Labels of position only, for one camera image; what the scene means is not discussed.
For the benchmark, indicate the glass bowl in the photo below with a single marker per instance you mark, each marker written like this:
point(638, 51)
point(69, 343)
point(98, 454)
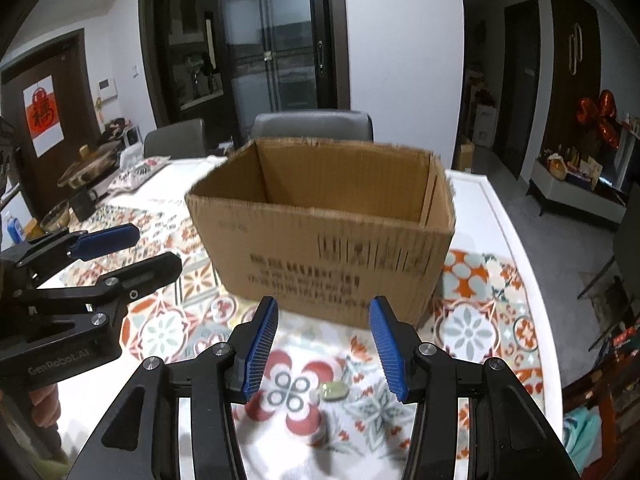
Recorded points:
point(55, 216)

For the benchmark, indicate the pale green candy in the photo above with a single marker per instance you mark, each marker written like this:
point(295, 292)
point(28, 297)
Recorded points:
point(334, 391)

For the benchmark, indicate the red foil balloons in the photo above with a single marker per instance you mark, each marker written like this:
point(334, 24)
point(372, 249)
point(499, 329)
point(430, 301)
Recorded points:
point(600, 117)

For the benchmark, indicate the teal cloth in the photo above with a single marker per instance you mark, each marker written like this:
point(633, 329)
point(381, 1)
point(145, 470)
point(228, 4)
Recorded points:
point(582, 435)

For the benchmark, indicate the red paper door poster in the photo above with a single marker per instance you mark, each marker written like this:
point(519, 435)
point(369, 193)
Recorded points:
point(44, 115)

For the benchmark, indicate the blue bottle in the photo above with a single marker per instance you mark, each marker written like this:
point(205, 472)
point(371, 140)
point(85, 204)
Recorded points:
point(14, 230)

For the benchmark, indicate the dark dining chair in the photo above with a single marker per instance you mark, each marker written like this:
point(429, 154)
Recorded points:
point(615, 260)

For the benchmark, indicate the white storage box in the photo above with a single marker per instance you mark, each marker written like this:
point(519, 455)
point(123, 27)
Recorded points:
point(486, 126)

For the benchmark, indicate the dark wooden door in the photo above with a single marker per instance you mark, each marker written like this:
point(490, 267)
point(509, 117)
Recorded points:
point(75, 110)

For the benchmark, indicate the floral printed pouch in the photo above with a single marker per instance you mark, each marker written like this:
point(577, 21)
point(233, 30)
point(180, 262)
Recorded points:
point(137, 175)

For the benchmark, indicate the person's left hand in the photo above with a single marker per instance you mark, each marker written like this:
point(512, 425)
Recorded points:
point(46, 407)

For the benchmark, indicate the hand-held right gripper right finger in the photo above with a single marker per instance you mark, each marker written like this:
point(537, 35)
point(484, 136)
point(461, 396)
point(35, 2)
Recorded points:
point(392, 350)

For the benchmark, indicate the glass sliding door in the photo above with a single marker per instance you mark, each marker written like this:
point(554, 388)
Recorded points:
point(280, 35)

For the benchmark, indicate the round cooking pot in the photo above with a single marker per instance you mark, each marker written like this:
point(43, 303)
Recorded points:
point(90, 167)

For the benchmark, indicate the grey dining chair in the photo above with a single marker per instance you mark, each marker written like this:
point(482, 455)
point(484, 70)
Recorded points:
point(312, 125)
point(175, 137)

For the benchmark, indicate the white low cabinet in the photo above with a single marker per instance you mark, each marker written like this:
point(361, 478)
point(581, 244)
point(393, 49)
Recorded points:
point(575, 195)

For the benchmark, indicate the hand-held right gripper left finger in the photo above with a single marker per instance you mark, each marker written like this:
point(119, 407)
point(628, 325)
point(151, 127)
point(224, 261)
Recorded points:
point(257, 350)

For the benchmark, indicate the tile patterned tablecloth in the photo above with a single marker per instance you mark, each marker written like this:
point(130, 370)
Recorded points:
point(475, 330)

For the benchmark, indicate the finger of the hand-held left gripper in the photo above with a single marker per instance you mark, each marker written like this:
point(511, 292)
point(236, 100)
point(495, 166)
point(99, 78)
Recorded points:
point(105, 241)
point(145, 275)

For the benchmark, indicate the white wall intercom panel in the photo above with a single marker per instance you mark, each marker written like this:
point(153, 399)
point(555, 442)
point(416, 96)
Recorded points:
point(108, 89)

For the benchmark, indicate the wooden chair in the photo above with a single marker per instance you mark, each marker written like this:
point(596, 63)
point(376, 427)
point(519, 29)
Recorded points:
point(615, 395)

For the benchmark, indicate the small brown carton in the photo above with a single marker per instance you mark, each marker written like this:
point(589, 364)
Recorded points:
point(466, 156)

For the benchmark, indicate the brown cardboard box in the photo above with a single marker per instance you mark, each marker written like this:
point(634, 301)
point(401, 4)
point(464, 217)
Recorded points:
point(300, 260)

